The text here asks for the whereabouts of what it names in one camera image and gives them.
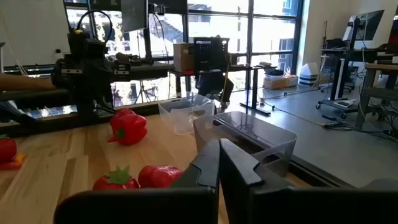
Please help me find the black rolling stand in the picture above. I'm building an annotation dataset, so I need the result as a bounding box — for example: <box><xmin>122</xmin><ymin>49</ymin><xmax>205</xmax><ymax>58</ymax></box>
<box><xmin>315</xmin><ymin>17</ymin><xmax>363</xmax><ymax>119</ymax></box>

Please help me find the red tomato green stem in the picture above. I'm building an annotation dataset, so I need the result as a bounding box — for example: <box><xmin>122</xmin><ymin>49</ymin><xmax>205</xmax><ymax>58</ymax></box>
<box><xmin>92</xmin><ymin>165</ymin><xmax>140</xmax><ymax>190</ymax></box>
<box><xmin>0</xmin><ymin>134</ymin><xmax>18</xmax><ymax>164</ymax></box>

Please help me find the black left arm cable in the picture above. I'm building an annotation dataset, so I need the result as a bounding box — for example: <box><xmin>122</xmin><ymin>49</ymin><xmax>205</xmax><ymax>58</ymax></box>
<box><xmin>76</xmin><ymin>9</ymin><xmax>114</xmax><ymax>44</ymax></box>

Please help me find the white storage box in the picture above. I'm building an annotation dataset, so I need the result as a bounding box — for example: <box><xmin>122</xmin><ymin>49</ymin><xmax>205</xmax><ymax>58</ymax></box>
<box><xmin>298</xmin><ymin>62</ymin><xmax>320</xmax><ymax>87</ymax></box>

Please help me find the clear plastic bin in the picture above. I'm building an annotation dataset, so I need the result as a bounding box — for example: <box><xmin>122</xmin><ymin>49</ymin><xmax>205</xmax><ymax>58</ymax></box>
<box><xmin>157</xmin><ymin>91</ymin><xmax>216</xmax><ymax>136</ymax></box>

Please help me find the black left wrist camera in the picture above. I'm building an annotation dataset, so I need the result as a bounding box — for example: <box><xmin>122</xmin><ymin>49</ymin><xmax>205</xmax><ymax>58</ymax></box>
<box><xmin>67</xmin><ymin>29</ymin><xmax>108</xmax><ymax>60</ymax></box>

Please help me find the black monitor on pole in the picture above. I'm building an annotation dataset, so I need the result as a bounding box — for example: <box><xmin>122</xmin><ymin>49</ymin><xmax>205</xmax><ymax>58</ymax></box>
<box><xmin>120</xmin><ymin>0</ymin><xmax>149</xmax><ymax>34</ymax></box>

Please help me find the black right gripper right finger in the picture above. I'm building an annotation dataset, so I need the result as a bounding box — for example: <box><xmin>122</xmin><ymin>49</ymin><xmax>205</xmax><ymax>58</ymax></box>
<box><xmin>219</xmin><ymin>138</ymin><xmax>398</xmax><ymax>224</ymax></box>

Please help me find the person's forearm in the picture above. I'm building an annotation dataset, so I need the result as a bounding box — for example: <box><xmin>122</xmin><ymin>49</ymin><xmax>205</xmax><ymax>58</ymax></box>
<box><xmin>0</xmin><ymin>73</ymin><xmax>57</xmax><ymax>91</ymax></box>

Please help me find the black perforated panel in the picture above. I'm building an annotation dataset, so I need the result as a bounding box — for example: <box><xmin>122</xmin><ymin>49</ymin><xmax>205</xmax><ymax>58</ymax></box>
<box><xmin>193</xmin><ymin>37</ymin><xmax>230</xmax><ymax>72</ymax></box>

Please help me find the large cardboard box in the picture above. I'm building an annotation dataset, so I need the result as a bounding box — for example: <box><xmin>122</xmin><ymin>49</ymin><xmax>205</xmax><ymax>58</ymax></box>
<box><xmin>173</xmin><ymin>42</ymin><xmax>197</xmax><ymax>76</ymax></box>

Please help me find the red bell pepper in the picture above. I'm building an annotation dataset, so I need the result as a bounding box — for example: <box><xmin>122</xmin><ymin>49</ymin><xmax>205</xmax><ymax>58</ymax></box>
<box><xmin>114</xmin><ymin>108</ymin><xmax>136</xmax><ymax>118</ymax></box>
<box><xmin>137</xmin><ymin>164</ymin><xmax>185</xmax><ymax>189</ymax></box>
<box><xmin>108</xmin><ymin>113</ymin><xmax>149</xmax><ymax>146</ymax></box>

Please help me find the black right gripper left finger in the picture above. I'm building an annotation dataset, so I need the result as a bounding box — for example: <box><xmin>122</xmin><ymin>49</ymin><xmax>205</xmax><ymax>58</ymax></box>
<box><xmin>53</xmin><ymin>138</ymin><xmax>221</xmax><ymax>224</ymax></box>

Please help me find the yellow cord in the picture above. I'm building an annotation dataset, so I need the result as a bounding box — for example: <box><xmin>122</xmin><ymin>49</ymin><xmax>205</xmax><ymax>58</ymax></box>
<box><xmin>221</xmin><ymin>54</ymin><xmax>233</xmax><ymax>105</ymax></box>

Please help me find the black equipment desk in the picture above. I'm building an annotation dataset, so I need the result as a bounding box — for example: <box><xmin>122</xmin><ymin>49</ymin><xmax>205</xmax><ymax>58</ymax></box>
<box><xmin>320</xmin><ymin>37</ymin><xmax>398</xmax><ymax>65</ymax></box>

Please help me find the black bag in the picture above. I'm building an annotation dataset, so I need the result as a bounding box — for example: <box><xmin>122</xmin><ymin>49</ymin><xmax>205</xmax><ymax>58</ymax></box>
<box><xmin>264</xmin><ymin>68</ymin><xmax>284</xmax><ymax>77</ymax></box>

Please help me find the small cardboard box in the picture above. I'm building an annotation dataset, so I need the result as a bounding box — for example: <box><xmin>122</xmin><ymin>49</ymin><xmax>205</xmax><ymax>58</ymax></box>
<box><xmin>282</xmin><ymin>74</ymin><xmax>299</xmax><ymax>88</ymax></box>
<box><xmin>262</xmin><ymin>76</ymin><xmax>285</xmax><ymax>91</ymax></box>

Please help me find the monitor on rolling stand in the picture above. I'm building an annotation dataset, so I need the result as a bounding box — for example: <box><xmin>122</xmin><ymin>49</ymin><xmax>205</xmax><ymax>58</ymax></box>
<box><xmin>341</xmin><ymin>9</ymin><xmax>386</xmax><ymax>42</ymax></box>

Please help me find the wooden workbench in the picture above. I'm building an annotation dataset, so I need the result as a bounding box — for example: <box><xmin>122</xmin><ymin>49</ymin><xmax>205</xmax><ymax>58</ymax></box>
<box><xmin>355</xmin><ymin>62</ymin><xmax>398</xmax><ymax>129</ymax></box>

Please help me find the black floor cable bundle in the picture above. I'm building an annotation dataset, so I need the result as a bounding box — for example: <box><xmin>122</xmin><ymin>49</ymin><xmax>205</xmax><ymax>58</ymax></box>
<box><xmin>322</xmin><ymin>119</ymin><xmax>398</xmax><ymax>139</ymax></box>

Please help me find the grey plastic bin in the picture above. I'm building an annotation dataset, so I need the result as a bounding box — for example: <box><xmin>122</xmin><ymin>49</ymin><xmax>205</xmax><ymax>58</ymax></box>
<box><xmin>192</xmin><ymin>111</ymin><xmax>298</xmax><ymax>178</ymax></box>

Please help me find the orange chili pepper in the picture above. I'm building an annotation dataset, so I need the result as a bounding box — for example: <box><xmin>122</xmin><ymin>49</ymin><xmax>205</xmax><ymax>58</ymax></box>
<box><xmin>12</xmin><ymin>152</ymin><xmax>27</xmax><ymax>166</ymax></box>

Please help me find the black tripod stand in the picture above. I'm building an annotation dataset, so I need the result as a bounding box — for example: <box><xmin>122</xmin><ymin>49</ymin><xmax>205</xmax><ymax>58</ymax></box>
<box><xmin>134</xmin><ymin>79</ymin><xmax>156</xmax><ymax>104</ymax></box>

